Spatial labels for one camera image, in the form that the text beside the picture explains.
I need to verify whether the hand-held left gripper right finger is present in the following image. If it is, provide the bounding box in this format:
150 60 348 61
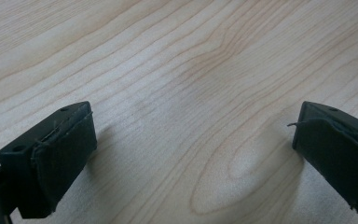
287 101 358 218

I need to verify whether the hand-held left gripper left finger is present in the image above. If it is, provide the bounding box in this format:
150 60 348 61
0 101 98 219

